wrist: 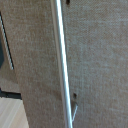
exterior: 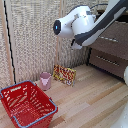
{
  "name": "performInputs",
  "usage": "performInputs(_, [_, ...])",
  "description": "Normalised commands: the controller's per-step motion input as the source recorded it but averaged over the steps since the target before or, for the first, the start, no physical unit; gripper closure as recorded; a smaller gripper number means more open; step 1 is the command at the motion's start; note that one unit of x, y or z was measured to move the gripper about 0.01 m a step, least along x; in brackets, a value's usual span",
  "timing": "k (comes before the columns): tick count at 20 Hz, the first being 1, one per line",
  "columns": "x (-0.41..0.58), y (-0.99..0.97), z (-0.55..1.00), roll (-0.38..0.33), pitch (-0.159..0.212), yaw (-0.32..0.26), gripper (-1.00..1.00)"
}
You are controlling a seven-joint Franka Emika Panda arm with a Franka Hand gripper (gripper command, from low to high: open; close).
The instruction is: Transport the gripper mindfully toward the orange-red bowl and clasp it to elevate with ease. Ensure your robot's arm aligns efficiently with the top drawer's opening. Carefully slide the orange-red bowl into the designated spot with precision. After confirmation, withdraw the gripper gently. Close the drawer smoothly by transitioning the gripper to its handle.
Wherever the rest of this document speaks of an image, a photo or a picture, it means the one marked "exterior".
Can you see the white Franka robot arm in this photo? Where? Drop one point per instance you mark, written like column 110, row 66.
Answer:
column 83, row 25

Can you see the white box with pink spot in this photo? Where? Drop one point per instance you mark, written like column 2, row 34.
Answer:
column 110, row 53

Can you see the colourful patterned cardboard box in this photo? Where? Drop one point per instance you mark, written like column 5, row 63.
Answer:
column 65, row 75

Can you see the pink plastic cup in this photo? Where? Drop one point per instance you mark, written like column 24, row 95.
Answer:
column 45, row 81

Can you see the red plastic shopping basket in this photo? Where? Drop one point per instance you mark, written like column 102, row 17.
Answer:
column 26, row 105

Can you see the white rounded object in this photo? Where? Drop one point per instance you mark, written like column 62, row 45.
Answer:
column 122, row 121

